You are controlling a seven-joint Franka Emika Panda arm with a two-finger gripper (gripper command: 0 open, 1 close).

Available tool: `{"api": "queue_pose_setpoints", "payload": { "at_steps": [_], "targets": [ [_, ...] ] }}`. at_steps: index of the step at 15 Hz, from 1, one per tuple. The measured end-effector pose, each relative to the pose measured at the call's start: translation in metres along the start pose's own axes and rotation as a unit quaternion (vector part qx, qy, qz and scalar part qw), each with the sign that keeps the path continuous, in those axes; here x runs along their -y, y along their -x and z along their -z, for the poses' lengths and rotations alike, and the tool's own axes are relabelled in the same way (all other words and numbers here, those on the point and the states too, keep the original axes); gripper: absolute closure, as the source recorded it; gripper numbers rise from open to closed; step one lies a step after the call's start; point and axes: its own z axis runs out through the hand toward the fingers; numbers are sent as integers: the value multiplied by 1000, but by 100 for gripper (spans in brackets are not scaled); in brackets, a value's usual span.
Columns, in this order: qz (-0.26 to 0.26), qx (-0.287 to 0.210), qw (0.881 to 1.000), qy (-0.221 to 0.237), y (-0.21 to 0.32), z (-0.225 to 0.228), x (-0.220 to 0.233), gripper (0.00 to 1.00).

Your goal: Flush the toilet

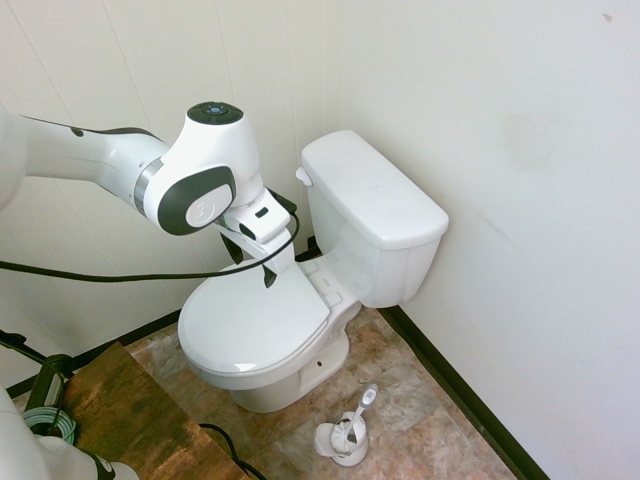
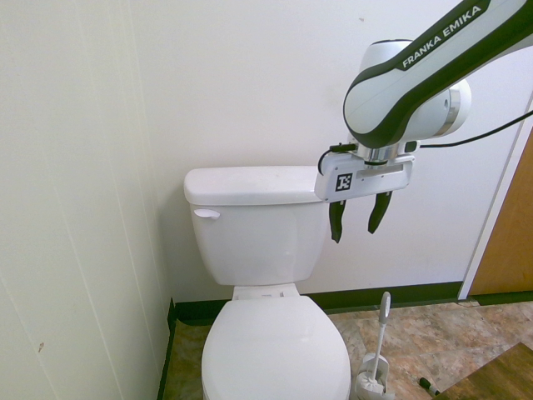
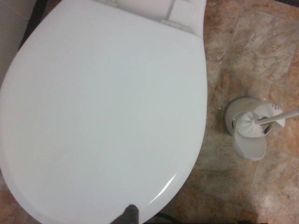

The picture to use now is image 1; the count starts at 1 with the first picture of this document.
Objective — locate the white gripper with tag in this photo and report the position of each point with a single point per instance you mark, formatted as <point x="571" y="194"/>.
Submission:
<point x="280" y="252"/>

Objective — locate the white toilet flush lever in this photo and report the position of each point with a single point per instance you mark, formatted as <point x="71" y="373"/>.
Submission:
<point x="304" y="176"/>

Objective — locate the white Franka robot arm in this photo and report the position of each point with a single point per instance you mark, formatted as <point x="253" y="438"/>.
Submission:
<point x="210" y="150"/>

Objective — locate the white closed toilet seat lid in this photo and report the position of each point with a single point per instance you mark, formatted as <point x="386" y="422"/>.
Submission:
<point x="250" y="325"/>

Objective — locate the white toilet tank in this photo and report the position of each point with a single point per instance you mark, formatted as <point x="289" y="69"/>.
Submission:
<point x="370" y="260"/>

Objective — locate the white toilet bowl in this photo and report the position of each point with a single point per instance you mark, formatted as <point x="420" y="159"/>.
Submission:
<point x="280" y="385"/>

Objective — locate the white toilet tank lid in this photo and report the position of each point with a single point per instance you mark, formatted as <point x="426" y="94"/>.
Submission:
<point x="365" y="185"/>

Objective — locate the white toilet brush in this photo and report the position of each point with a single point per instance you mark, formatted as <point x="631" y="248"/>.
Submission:
<point x="361" y="412"/>

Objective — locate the white toilet brush holder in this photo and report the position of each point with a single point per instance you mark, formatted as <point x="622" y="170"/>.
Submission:
<point x="345" y="455"/>

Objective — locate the black baseboard behind toilet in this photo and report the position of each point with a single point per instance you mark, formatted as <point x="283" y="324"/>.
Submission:
<point x="465" y="395"/>

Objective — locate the brown wooden platform board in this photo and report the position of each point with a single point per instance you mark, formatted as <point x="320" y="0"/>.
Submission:
<point x="125" y="415"/>

